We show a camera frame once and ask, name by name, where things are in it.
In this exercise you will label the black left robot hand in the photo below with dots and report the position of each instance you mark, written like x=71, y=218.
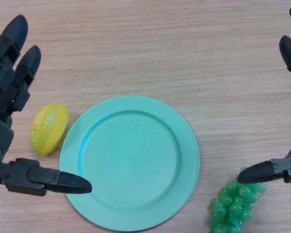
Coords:
x=4, y=80

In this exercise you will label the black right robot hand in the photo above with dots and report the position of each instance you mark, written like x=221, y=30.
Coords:
x=269, y=171

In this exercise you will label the green grapes bunch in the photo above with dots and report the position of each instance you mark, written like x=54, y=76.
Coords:
x=232, y=206

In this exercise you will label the green round plate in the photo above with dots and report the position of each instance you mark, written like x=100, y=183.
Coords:
x=129, y=162

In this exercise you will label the yellow starfruit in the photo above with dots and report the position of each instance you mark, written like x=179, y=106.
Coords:
x=49, y=128

